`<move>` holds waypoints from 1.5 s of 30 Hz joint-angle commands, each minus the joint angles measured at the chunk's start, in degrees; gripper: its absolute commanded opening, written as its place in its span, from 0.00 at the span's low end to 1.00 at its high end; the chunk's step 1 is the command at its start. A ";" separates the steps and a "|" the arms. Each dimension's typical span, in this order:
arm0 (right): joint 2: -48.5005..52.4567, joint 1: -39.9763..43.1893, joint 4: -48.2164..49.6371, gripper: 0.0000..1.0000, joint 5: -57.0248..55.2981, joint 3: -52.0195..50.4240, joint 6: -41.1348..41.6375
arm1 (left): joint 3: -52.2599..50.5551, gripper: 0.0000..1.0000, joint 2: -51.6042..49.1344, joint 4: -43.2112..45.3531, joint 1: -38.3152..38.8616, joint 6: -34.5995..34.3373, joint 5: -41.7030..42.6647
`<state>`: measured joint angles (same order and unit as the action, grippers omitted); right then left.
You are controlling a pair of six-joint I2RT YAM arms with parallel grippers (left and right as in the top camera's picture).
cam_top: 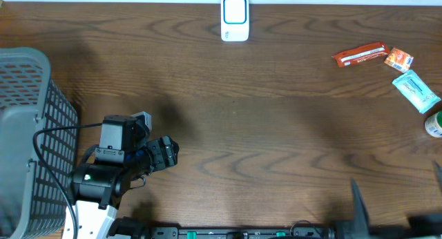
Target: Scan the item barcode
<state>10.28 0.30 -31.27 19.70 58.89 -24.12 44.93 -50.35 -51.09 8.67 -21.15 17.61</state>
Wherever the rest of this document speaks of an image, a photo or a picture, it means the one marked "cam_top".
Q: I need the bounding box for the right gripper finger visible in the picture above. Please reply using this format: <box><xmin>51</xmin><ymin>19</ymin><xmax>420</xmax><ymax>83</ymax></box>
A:
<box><xmin>351</xmin><ymin>179</ymin><xmax>369</xmax><ymax>232</ymax></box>
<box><xmin>433</xmin><ymin>161</ymin><xmax>442</xmax><ymax>190</ymax></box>

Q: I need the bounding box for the green lid seasoning jar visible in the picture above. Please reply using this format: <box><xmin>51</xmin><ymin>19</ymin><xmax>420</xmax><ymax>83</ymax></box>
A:
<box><xmin>424</xmin><ymin>111</ymin><xmax>442</xmax><ymax>138</ymax></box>

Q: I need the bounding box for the teal wet wipes pack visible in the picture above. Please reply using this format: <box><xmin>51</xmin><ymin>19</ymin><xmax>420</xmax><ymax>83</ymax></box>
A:
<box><xmin>392</xmin><ymin>70</ymin><xmax>441</xmax><ymax>114</ymax></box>

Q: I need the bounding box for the orange tissue pack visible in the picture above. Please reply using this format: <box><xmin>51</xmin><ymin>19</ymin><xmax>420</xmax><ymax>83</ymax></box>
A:
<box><xmin>384</xmin><ymin>48</ymin><xmax>414</xmax><ymax>73</ymax></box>

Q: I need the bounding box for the red chocolate bar wrapper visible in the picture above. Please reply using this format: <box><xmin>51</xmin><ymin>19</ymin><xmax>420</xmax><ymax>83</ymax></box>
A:
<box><xmin>332</xmin><ymin>41</ymin><xmax>390</xmax><ymax>68</ymax></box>

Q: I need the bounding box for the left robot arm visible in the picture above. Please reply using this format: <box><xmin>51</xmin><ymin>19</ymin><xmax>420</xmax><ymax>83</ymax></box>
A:
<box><xmin>62</xmin><ymin>112</ymin><xmax>179</xmax><ymax>238</ymax></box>

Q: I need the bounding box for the white barcode scanner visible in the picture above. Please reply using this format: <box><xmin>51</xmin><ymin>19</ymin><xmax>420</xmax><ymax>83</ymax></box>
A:
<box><xmin>220</xmin><ymin>0</ymin><xmax>250</xmax><ymax>42</ymax></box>

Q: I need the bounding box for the grey plastic mesh basket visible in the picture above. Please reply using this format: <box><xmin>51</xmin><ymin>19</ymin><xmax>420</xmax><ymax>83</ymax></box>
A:
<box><xmin>1</xmin><ymin>48</ymin><xmax>78</xmax><ymax>238</ymax></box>

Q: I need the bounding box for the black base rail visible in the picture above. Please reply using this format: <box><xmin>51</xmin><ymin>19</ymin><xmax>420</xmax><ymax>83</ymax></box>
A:
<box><xmin>108</xmin><ymin>225</ymin><xmax>336</xmax><ymax>239</ymax></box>

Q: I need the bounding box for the left black cable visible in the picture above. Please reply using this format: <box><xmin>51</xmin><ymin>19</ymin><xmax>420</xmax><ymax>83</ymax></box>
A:
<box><xmin>32</xmin><ymin>122</ymin><xmax>104</xmax><ymax>239</ymax></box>

